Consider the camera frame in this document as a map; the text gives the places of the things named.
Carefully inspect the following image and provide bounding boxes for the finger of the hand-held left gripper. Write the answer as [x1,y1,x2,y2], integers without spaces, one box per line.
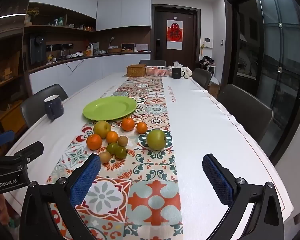
[0,130,15,147]
[5,141,44,163]

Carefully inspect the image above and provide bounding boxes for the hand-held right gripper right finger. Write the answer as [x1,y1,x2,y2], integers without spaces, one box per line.
[202,153,285,240]

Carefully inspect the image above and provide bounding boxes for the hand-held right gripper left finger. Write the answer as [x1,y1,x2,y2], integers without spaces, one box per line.
[19,153,102,240]

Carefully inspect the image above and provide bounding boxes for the orange mandarin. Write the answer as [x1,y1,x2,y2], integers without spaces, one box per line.
[106,131,119,144]
[86,134,103,150]
[136,122,148,134]
[121,117,135,131]

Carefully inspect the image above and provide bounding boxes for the green persimmon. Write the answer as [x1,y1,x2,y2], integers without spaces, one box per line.
[115,146,127,159]
[107,142,120,154]

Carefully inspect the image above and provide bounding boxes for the yellow pear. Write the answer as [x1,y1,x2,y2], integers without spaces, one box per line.
[93,121,111,135]

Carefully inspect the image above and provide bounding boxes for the green pear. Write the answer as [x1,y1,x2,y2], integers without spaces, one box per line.
[146,129,166,151]

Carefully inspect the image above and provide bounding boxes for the green plate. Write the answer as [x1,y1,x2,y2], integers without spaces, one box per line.
[83,96,137,121]

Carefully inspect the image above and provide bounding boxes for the grey chair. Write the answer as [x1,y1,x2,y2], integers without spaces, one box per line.
[139,60,167,67]
[216,84,274,143]
[191,68,213,89]
[20,84,69,128]

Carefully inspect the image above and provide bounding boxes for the dark blue mug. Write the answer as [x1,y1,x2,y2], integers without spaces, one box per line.
[44,95,65,120]

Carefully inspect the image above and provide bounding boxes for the patterned table runner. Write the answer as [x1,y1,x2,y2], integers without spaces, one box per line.
[46,76,184,240]

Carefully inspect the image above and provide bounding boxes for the black countertop appliance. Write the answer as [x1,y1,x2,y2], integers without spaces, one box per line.
[30,34,47,64]

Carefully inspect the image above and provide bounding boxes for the white lower cabinet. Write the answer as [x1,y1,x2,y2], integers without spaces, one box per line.
[27,52,152,98]

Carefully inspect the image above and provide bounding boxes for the white crumpled cloth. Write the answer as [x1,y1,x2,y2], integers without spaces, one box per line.
[173,61,193,79]

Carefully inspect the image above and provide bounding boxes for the black mug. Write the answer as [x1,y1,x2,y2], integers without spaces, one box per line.
[171,67,185,79]

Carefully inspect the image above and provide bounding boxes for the dark bag on stool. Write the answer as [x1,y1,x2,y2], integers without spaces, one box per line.
[200,56,215,74]

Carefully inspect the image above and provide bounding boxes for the woven wicker box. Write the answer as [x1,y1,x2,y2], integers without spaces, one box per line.
[126,64,147,77]

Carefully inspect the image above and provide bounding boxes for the pink plastic basket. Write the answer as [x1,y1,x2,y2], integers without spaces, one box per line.
[145,66,172,77]

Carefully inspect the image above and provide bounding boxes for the glass sliding door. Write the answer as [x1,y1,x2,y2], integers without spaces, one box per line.
[255,0,300,120]

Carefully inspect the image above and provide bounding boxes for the dark wooden door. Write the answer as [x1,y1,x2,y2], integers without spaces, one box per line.
[152,4,200,68]

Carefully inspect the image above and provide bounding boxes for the white upper cabinets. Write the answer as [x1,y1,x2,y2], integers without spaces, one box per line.
[29,0,152,32]

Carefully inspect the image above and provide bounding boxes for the black cable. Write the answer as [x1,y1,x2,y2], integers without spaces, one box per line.
[62,52,87,72]

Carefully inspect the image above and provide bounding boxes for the red and white wall calendar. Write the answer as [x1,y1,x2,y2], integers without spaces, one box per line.
[167,19,184,50]

